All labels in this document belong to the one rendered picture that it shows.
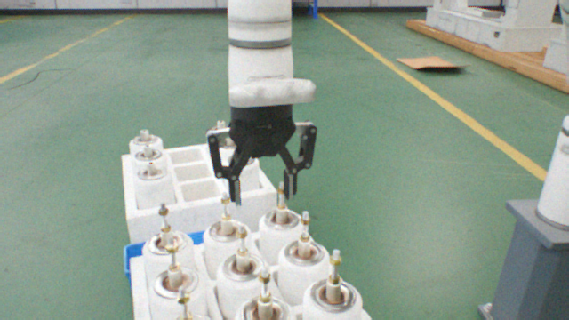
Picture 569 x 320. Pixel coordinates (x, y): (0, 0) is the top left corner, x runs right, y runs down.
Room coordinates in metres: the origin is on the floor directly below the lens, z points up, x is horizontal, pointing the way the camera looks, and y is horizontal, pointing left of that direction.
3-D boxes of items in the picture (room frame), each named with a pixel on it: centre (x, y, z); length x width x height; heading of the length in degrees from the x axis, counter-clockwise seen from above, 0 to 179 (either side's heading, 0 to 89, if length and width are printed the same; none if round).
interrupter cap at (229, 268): (0.60, 0.06, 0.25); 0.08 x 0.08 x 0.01
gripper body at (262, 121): (0.49, 0.02, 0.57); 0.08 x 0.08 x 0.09
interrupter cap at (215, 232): (0.71, 0.10, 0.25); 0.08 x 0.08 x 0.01
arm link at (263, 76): (0.47, 0.01, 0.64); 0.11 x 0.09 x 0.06; 14
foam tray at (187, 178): (1.12, 0.25, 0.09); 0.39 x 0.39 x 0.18; 20
